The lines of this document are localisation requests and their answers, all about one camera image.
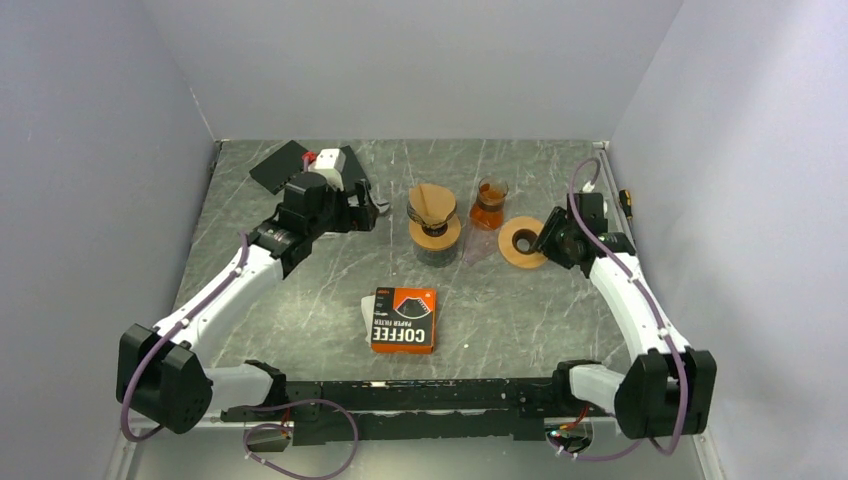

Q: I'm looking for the grey ribbed glass dripper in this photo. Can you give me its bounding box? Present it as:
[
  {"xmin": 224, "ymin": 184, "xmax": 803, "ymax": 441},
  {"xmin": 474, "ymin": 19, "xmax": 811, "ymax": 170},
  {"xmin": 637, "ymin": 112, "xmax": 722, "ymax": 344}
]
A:
[{"xmin": 406, "ymin": 202, "xmax": 456, "ymax": 237}]

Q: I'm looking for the red handled adjustable wrench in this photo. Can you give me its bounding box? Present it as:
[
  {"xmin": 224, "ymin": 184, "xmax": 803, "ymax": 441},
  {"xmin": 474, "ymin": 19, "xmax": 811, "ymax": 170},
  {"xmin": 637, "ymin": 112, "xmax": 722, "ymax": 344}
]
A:
[{"xmin": 374, "ymin": 199, "xmax": 391, "ymax": 216}]

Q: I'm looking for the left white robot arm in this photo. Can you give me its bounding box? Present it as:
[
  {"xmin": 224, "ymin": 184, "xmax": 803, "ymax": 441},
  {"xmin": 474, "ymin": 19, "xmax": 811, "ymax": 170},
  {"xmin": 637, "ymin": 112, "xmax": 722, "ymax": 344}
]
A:
[{"xmin": 116, "ymin": 146, "xmax": 387, "ymax": 442}]

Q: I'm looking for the brown paper coffee filter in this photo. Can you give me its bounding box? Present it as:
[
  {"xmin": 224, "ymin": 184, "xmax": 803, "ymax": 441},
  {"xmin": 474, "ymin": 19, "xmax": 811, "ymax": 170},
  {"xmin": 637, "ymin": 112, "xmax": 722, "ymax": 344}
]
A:
[{"xmin": 408, "ymin": 183, "xmax": 457, "ymax": 217}]

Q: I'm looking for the wooden dripper ring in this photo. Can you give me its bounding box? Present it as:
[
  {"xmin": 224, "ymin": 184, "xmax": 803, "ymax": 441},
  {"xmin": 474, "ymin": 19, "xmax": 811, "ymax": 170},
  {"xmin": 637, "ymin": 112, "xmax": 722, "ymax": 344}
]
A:
[
  {"xmin": 498, "ymin": 216, "xmax": 551, "ymax": 271},
  {"xmin": 408, "ymin": 217, "xmax": 463, "ymax": 253}
]

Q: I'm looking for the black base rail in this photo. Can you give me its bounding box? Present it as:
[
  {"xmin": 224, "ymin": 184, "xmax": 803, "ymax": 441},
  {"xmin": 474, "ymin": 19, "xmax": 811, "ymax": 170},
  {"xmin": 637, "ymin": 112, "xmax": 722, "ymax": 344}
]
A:
[{"xmin": 220, "ymin": 377, "xmax": 603, "ymax": 446}]

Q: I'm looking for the black network switch box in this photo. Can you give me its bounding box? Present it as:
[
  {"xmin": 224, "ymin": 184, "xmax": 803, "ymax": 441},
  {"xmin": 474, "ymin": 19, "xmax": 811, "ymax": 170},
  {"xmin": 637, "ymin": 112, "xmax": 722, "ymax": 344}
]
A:
[{"xmin": 249, "ymin": 140, "xmax": 311, "ymax": 195}]

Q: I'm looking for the orange glass carafe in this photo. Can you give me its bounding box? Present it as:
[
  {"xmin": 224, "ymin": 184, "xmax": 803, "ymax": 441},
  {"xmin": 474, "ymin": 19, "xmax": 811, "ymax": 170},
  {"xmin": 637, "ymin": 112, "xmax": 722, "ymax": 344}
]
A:
[{"xmin": 469, "ymin": 177, "xmax": 509, "ymax": 231}]

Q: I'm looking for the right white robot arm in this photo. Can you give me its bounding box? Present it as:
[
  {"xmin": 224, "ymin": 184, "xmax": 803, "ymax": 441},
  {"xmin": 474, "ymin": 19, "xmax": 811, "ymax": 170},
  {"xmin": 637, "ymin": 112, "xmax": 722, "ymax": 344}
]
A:
[{"xmin": 534, "ymin": 193, "xmax": 717, "ymax": 440}]

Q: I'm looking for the yellow black screwdriver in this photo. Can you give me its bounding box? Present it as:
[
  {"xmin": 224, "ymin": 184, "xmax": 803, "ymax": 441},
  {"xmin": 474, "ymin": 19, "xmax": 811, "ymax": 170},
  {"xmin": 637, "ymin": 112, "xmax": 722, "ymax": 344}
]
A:
[{"xmin": 618, "ymin": 189, "xmax": 633, "ymax": 221}]

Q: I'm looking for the orange coffee filter box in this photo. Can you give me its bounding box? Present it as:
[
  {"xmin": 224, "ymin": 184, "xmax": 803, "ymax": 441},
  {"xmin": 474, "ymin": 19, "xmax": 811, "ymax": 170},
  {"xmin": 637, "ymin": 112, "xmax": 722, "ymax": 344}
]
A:
[{"xmin": 360, "ymin": 287, "xmax": 438, "ymax": 355}]

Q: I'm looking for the black flat box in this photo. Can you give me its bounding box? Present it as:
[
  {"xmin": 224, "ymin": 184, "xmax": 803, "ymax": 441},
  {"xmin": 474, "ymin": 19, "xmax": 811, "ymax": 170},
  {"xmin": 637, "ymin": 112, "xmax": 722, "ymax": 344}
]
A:
[{"xmin": 340, "ymin": 145, "xmax": 371, "ymax": 195}]

